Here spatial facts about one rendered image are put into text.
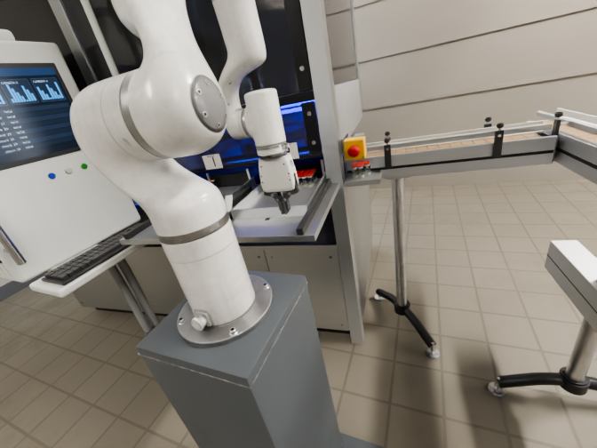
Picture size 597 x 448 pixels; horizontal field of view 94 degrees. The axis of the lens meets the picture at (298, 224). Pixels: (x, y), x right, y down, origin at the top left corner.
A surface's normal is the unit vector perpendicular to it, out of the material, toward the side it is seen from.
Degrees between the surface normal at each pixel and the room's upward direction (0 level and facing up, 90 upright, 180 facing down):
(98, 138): 96
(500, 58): 90
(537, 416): 0
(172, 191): 30
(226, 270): 90
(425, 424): 0
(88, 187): 90
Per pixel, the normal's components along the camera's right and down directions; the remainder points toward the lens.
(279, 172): -0.23, 0.44
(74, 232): 0.90, 0.02
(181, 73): 0.52, -0.21
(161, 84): 0.00, 0.01
